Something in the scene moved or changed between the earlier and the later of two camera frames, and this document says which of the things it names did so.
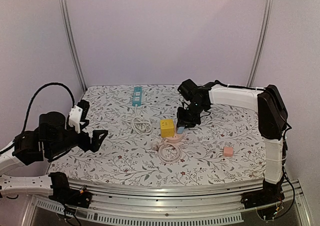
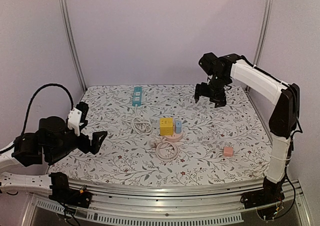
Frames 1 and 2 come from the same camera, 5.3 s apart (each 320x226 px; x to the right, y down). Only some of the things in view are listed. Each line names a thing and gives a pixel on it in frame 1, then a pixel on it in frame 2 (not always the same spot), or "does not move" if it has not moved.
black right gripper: x=186 y=117 to x=211 y=93
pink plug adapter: x=228 y=151 does not move
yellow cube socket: x=167 y=128 does not move
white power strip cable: x=140 y=125 does not move
